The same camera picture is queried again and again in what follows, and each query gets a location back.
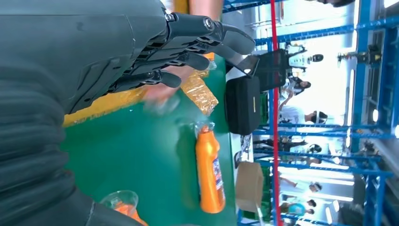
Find yellow taped cardboard board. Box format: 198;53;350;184
62;53;219;127

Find black case yellow label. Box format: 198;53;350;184
224;75;261;136

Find black chair back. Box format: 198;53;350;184
257;49;289;93

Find red pole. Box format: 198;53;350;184
269;0;284;226

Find person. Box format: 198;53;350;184
280;199;315;219
282;76;312;97
279;104;328;125
279;178;322;200

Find open cardboard box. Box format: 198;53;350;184
235;161;265;213

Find white robot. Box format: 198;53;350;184
287;43;325;70

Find blue metal rack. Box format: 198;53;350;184
252;123;395;226
223;0;399;226

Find black cable bundle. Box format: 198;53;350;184
233;134;253;169

